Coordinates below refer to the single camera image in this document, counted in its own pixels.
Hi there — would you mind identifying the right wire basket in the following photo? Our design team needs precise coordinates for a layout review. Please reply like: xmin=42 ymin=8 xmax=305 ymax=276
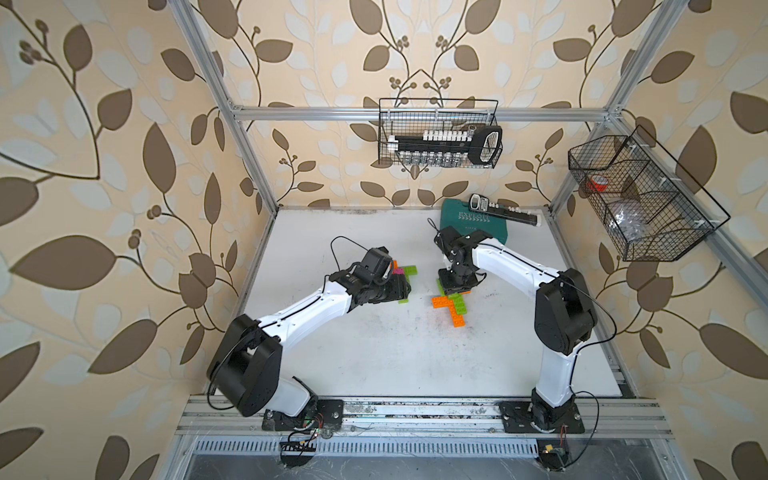
xmin=568 ymin=125 xmax=731 ymax=262

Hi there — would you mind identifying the green brick long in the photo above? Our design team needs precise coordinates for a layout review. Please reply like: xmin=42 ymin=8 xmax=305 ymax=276
xmin=449 ymin=294 xmax=467 ymax=316

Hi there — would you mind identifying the red tape roll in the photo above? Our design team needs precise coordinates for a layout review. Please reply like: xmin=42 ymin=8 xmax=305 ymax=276
xmin=585 ymin=175 xmax=611 ymax=193

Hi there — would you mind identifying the aluminium front rail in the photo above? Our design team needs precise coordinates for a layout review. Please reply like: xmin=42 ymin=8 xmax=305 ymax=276
xmin=177 ymin=396 xmax=673 ymax=440

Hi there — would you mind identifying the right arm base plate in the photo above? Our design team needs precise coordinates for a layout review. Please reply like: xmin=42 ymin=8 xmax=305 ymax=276
xmin=497 ymin=397 xmax=586 ymax=434

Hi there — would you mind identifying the socket rail on case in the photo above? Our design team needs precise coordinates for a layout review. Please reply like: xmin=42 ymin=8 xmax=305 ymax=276
xmin=468 ymin=193 xmax=540 ymax=227

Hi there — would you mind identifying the socket rail in basket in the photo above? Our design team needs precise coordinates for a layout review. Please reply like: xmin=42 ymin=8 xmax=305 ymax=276
xmin=384 ymin=125 xmax=503 ymax=168

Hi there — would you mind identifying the green tool case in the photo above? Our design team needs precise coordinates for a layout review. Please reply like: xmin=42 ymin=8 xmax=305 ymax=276
xmin=439 ymin=199 xmax=508 ymax=244

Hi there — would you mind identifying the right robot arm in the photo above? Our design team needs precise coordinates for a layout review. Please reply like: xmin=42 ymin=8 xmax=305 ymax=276
xmin=434 ymin=226 xmax=597 ymax=414

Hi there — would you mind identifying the wire basket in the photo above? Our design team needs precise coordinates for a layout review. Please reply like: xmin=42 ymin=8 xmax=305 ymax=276
xmin=377 ymin=97 xmax=503 ymax=169
xmin=568 ymin=125 xmax=731 ymax=262

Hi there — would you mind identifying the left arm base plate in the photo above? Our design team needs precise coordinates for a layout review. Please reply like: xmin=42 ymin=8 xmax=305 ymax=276
xmin=262 ymin=398 xmax=344 ymax=436

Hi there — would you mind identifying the clear plastic bag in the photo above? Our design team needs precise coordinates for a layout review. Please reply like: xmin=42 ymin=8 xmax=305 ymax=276
xmin=607 ymin=199 xmax=652 ymax=243

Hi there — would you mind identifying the back wire basket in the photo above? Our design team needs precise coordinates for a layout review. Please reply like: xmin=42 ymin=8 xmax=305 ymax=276
xmin=377 ymin=97 xmax=503 ymax=169

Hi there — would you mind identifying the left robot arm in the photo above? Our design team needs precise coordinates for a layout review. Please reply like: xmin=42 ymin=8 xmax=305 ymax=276
xmin=206 ymin=246 xmax=411 ymax=418

